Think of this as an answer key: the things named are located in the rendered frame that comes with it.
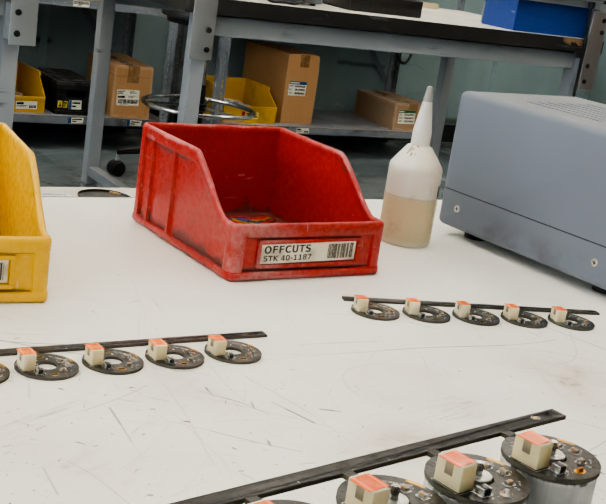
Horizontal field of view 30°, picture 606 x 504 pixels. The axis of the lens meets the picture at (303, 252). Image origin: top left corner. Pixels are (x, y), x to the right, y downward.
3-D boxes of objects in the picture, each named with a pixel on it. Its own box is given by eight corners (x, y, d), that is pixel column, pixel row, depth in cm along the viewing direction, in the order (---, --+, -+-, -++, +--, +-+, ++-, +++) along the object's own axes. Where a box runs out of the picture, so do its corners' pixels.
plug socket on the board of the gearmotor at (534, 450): (555, 465, 28) (560, 440, 28) (533, 471, 28) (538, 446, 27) (530, 451, 29) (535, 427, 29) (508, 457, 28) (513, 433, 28)
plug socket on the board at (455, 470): (480, 487, 26) (485, 461, 26) (455, 495, 26) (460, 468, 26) (455, 472, 27) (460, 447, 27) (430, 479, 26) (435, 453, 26)
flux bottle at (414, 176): (436, 242, 74) (465, 90, 71) (417, 252, 71) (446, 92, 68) (388, 230, 75) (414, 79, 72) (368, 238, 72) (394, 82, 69)
